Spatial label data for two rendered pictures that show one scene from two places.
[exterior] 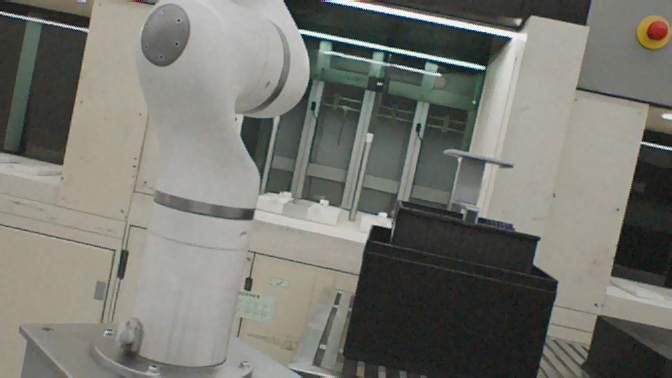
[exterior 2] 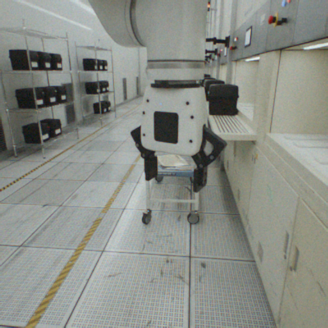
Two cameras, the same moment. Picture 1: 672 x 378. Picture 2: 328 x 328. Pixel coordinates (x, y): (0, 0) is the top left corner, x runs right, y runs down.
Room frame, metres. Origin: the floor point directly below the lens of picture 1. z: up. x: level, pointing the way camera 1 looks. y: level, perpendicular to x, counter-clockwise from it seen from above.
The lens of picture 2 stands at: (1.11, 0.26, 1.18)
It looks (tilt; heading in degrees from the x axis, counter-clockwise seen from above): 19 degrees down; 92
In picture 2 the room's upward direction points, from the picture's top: straight up
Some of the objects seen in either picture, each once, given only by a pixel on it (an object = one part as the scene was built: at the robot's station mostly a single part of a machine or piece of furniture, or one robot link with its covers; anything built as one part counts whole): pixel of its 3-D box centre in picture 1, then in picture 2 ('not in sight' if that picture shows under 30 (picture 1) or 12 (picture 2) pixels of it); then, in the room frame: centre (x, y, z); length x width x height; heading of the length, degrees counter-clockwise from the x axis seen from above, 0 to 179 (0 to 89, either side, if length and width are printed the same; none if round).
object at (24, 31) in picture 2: not in sight; (43, 91); (-0.95, 4.43, 0.89); 1.22 x 0.47 x 1.77; 87
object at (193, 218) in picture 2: not in sight; (175, 176); (1.10, 2.60, 0.24); 0.97 x 0.52 x 0.48; 89
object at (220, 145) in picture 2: not in sight; (201, 139); (1.14, 0.65, 1.08); 0.08 x 0.01 x 0.06; 152
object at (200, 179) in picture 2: not in sight; (206, 172); (1.15, 0.65, 1.03); 0.03 x 0.03 x 0.07; 62
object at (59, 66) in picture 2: not in sight; (51, 61); (-0.92, 4.80, 1.31); 0.30 x 0.28 x 0.26; 90
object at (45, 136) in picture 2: not in sight; (36, 132); (-0.95, 4.06, 0.31); 0.30 x 0.28 x 0.26; 85
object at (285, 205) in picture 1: (300, 206); not in sight; (1.81, 0.08, 0.89); 0.22 x 0.21 x 0.04; 177
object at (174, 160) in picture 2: not in sight; (171, 159); (1.07, 2.42, 0.47); 0.31 x 0.23 x 0.02; 108
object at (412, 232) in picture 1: (453, 252); not in sight; (1.10, -0.21, 0.93); 0.24 x 0.20 x 0.32; 176
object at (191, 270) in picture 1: (189, 284); not in sight; (0.82, 0.15, 0.85); 0.19 x 0.19 x 0.18
